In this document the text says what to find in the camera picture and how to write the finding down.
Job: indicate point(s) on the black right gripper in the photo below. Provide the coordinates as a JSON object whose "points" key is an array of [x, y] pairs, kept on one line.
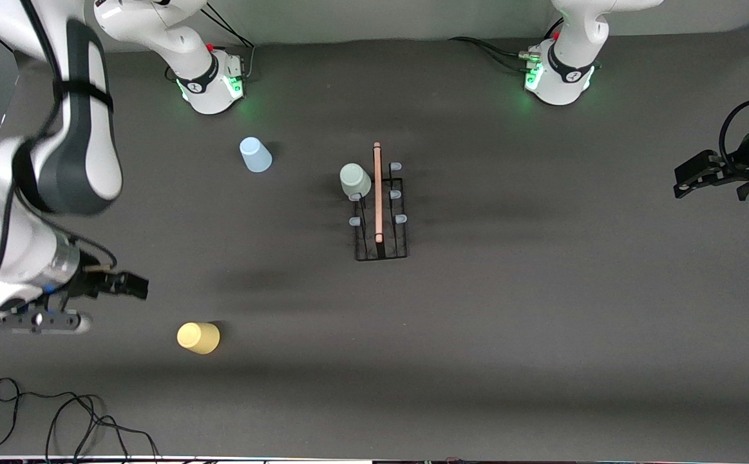
{"points": [[93, 284]]}

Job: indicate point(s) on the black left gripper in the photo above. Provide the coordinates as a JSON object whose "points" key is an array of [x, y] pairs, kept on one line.
{"points": [[726, 169]]}

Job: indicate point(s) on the yellow plastic cup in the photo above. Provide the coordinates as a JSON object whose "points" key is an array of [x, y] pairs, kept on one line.
{"points": [[199, 338]]}

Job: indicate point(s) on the pale green plastic cup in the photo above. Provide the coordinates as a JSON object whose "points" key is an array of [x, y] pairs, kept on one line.
{"points": [[355, 180]]}

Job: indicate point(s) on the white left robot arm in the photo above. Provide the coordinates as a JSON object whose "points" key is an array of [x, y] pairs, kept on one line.
{"points": [[567, 64]]}

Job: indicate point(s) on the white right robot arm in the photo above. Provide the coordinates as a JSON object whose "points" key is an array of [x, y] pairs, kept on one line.
{"points": [[0, 245]]}

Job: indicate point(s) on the light blue plastic cup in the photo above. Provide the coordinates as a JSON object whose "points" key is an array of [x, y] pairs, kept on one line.
{"points": [[255, 156]]}

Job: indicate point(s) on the dark grey table mat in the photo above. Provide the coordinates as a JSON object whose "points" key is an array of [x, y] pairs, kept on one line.
{"points": [[477, 361]]}

